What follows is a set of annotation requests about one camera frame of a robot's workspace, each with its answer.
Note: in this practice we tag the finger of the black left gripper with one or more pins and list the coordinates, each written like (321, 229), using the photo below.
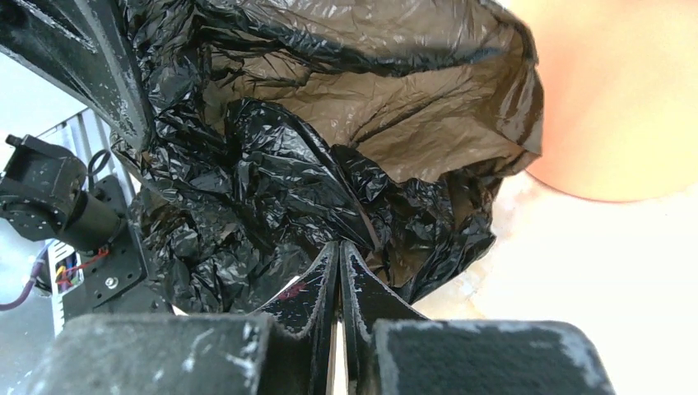
(82, 48)

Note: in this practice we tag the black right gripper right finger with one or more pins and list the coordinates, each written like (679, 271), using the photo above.
(393, 349)

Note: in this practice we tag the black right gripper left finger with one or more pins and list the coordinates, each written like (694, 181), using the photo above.
(284, 347)

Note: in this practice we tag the black trash bag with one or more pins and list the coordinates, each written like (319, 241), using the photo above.
(280, 126)

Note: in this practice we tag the orange plastic trash bin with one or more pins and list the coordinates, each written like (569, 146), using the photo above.
(620, 84)

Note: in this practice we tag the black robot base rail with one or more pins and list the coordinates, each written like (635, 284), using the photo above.
(65, 189)

